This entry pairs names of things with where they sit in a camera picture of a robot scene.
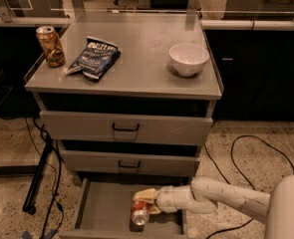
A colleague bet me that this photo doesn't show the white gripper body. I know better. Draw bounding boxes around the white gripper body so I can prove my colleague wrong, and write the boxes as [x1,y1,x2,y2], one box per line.
[155,186,178,213]

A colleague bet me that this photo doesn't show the red coke can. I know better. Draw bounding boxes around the red coke can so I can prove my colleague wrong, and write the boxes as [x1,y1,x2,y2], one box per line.
[131,200,150,226]

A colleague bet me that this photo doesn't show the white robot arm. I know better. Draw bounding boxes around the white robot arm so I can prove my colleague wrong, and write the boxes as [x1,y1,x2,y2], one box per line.
[131,175,294,239]

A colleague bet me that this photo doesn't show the bottom grey open drawer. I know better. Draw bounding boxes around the bottom grey open drawer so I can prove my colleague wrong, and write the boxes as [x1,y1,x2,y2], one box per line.
[59,175,188,239]

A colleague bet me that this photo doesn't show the middle grey drawer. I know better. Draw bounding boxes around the middle grey drawer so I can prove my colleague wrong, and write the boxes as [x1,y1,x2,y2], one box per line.
[58,140,199,176]

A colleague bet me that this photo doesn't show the grey drawer cabinet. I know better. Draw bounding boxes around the grey drawer cabinet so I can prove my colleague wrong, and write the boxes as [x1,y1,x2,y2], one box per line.
[26,24,222,184]

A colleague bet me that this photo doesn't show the top grey drawer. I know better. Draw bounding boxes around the top grey drawer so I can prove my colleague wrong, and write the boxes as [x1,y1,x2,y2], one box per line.
[40,111,212,145]

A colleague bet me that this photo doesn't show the gold soda can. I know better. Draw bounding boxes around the gold soda can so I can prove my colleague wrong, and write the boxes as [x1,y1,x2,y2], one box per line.
[36,26,65,68]

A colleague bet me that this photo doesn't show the black table leg stand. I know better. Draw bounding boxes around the black table leg stand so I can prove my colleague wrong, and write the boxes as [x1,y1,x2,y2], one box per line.
[23,135,52,215]

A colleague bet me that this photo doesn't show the white bowl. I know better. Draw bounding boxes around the white bowl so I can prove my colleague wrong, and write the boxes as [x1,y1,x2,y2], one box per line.
[168,43,209,77]

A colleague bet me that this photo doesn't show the blue chip bag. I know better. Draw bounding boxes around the blue chip bag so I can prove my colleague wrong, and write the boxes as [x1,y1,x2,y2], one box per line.
[67,36,121,81]

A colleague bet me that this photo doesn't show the black floor cable right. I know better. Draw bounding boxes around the black floor cable right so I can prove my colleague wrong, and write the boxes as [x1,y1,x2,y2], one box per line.
[203,134,294,239]

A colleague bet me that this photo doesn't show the black cables left floor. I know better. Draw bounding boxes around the black cables left floor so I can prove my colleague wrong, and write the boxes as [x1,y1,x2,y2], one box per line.
[24,117,65,239]

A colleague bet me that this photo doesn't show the white horizontal rail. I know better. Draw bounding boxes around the white horizontal rail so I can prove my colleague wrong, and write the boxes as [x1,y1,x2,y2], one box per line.
[0,13,294,31]

